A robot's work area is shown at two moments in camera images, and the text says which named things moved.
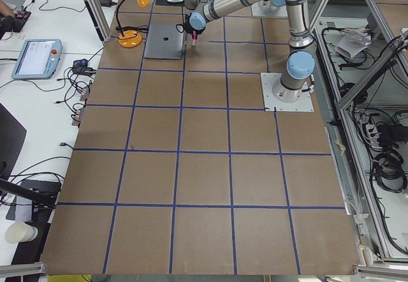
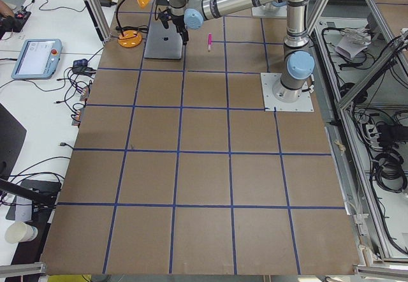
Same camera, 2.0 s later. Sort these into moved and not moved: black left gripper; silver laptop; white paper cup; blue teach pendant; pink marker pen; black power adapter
Moved: black left gripper; pink marker pen
Not moved: blue teach pendant; black power adapter; silver laptop; white paper cup
